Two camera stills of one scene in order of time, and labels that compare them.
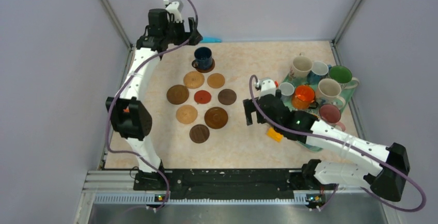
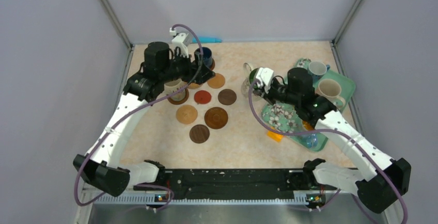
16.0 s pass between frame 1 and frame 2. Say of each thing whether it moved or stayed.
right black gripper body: moved
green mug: moved
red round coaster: stayed
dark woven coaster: stayed
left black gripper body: moved
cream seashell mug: moved
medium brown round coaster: stayed
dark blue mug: stayed
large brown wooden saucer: stayed
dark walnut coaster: stayed
